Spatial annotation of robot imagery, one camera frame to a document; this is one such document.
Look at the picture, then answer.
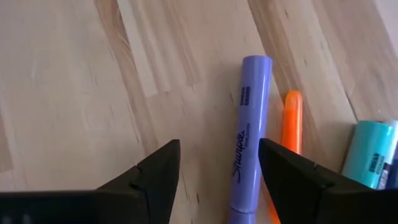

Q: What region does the teal highlighter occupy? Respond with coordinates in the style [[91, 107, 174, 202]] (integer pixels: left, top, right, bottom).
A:
[[341, 120, 396, 190]]

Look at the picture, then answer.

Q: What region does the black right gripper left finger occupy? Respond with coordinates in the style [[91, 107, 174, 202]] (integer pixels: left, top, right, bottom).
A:
[[0, 139, 181, 224]]

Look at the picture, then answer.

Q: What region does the purple highlighter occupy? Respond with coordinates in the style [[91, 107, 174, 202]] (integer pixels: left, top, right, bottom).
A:
[[228, 55, 274, 224]]

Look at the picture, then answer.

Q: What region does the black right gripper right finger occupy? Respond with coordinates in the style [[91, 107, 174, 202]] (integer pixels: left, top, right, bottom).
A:
[[259, 139, 398, 224]]

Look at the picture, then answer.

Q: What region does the orange highlighter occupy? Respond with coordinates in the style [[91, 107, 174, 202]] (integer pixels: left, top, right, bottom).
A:
[[267, 90, 304, 224]]

